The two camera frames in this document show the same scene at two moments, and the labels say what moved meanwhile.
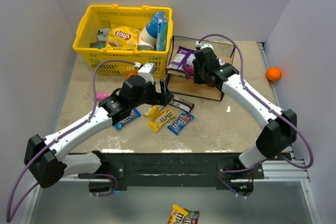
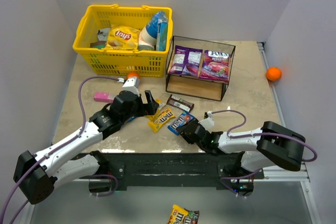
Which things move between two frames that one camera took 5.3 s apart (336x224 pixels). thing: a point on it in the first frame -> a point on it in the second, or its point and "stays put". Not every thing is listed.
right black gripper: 199,69 -> 187,130
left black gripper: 158,95 -> 144,105
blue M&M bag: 180,122 stays put
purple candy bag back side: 183,61 stays put
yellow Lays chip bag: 123,38 stays put
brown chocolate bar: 182,104 stays put
